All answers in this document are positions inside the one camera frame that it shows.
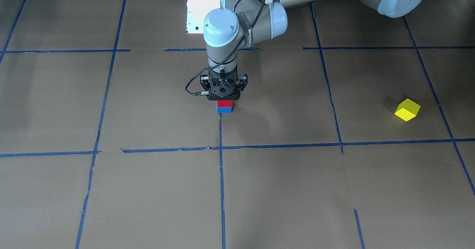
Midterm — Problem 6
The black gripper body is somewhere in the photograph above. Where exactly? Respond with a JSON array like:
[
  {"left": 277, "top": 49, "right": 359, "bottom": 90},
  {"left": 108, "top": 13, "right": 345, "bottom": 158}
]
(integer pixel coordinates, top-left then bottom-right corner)
[{"left": 200, "top": 70, "right": 248, "bottom": 91}]

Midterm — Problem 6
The red wooden block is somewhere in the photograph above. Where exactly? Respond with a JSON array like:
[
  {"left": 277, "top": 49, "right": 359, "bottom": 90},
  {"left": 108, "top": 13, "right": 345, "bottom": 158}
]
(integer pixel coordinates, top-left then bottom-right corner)
[{"left": 217, "top": 100, "right": 234, "bottom": 108}]

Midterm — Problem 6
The blue wooden block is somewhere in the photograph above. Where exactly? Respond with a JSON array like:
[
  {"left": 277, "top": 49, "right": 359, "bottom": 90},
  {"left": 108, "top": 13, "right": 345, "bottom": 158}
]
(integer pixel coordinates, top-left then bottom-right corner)
[{"left": 216, "top": 107, "right": 233, "bottom": 114}]

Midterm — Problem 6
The yellow wooden block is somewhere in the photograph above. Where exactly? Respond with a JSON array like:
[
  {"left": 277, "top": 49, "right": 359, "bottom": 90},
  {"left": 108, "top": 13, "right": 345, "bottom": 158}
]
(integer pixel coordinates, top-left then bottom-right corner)
[{"left": 394, "top": 98, "right": 421, "bottom": 122}]

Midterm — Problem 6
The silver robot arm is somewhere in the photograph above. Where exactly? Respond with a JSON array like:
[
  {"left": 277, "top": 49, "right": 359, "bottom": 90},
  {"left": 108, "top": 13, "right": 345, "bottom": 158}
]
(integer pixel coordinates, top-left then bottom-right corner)
[{"left": 194, "top": 0, "right": 422, "bottom": 100}]

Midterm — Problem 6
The white pillar with base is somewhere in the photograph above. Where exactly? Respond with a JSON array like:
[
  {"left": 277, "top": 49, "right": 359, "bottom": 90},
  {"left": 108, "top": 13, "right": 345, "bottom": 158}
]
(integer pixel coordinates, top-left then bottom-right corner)
[{"left": 186, "top": 0, "right": 221, "bottom": 34}]

